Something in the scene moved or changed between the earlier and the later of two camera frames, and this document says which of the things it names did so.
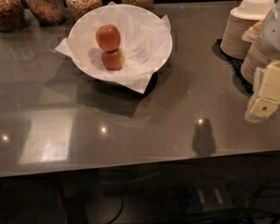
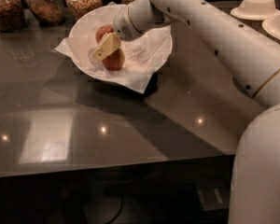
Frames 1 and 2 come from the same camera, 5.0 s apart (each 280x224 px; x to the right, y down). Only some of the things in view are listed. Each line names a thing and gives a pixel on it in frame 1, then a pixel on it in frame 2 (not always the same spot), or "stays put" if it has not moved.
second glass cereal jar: [46, 3] stays put
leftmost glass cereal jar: [7, 9] stays put
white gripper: [276, 36] → [122, 24]
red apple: [113, 60] stays put
